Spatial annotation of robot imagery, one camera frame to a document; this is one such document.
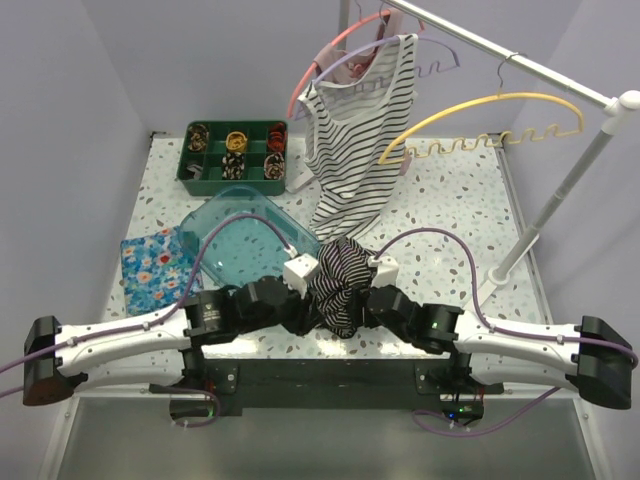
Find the brown white patterned sock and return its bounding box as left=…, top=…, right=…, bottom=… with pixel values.
left=263, top=152, right=285, bottom=180

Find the blue floral folded cloth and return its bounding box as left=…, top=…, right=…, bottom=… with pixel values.
left=120, top=227, right=193, bottom=317

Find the teal transparent plastic bin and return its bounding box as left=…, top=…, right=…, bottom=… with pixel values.
left=178, top=186, right=320, bottom=286

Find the purple plastic hanger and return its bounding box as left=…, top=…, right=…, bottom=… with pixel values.
left=287, top=34, right=461, bottom=119

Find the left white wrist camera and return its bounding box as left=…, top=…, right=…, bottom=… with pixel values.
left=283, top=254, right=320, bottom=297

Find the white clothes rack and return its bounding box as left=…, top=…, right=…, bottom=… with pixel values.
left=287, top=0, right=640, bottom=326

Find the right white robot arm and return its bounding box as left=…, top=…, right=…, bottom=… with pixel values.
left=363, top=286, right=638, bottom=410

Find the grey black rolled sock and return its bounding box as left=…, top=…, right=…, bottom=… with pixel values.
left=185, top=163, right=203, bottom=180

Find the yellow rolled sock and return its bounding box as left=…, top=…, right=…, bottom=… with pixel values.
left=225, top=131, right=248, bottom=153

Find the black beige patterned sock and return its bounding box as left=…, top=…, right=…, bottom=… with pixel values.
left=221, top=152, right=245, bottom=180

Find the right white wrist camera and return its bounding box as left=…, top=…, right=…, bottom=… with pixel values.
left=367, top=255, right=399, bottom=288

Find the yellow plastic hanger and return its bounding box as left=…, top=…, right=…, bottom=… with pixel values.
left=377, top=90, right=585, bottom=166

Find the green compartment organizer tray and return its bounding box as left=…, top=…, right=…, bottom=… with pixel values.
left=176, top=120, right=288, bottom=197

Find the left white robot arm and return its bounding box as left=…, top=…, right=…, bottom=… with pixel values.
left=22, top=276, right=314, bottom=406

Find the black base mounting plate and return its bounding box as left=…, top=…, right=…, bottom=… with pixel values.
left=176, top=359, right=504, bottom=416

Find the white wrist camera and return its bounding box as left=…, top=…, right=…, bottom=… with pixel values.
left=367, top=255, right=399, bottom=288
left=283, top=254, right=320, bottom=297

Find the pink plastic hanger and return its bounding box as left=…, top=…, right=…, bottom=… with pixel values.
left=287, top=8, right=404, bottom=119

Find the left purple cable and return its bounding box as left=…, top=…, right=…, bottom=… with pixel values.
left=0, top=213, right=301, bottom=401

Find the brown patterned rolled sock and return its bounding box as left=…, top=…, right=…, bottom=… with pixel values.
left=187, top=123, right=209, bottom=153

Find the red black rolled sock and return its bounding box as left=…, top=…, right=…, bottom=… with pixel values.
left=267, top=122, right=287, bottom=152

